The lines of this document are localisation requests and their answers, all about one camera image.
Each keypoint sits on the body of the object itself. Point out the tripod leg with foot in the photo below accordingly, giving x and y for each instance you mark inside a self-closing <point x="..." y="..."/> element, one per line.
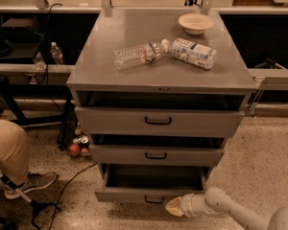
<point x="37" y="207"/>

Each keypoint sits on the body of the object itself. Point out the black desk frame leg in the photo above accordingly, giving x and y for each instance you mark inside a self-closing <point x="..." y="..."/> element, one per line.
<point x="36" y="92"/>

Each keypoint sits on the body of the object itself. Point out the small upright water bottle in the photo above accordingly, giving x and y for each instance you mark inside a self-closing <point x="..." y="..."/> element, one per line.
<point x="56" y="53"/>

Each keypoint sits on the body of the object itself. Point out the grey metal drawer cabinet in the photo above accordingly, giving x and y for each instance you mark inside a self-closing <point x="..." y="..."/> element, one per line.
<point x="167" y="83"/>

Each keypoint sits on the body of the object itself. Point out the labelled plastic water bottle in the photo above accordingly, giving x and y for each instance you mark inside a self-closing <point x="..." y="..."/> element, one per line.
<point x="190" y="52"/>

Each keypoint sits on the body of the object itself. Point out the silver can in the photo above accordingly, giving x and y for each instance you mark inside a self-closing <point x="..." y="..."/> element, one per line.
<point x="83" y="139"/>

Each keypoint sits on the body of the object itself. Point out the clear empty plastic bottle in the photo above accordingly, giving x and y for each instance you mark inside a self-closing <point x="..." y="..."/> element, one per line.
<point x="143" y="54"/>

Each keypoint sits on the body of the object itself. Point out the grey sneaker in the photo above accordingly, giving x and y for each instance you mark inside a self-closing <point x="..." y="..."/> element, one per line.
<point x="34" y="182"/>

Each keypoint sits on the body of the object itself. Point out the beige paper bowl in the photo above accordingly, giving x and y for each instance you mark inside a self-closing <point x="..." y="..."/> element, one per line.
<point x="195" y="23"/>

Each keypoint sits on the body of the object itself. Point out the red apple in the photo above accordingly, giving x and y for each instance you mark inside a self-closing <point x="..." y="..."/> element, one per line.
<point x="74" y="150"/>

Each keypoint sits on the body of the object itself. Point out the grey drawer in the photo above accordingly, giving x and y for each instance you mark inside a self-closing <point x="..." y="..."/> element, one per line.
<point x="157" y="150"/>
<point x="150" y="184"/>
<point x="159" y="122"/>

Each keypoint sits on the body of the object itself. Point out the grey middle drawer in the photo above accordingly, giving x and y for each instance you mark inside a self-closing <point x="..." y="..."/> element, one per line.
<point x="157" y="150"/>

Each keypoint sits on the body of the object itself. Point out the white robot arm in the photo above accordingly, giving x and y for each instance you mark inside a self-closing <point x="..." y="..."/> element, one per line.
<point x="215" y="202"/>

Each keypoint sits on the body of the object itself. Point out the person leg beige trousers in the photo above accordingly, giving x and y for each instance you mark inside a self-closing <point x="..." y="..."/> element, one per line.
<point x="14" y="152"/>

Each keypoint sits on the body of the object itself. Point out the grey top drawer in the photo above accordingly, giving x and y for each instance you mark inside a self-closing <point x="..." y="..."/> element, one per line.
<point x="159" y="122"/>

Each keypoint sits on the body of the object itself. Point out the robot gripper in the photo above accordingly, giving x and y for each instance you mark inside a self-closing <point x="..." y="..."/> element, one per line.
<point x="187" y="203"/>

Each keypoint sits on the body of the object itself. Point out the grey bottom drawer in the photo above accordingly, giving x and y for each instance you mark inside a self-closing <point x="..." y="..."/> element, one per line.
<point x="150" y="184"/>

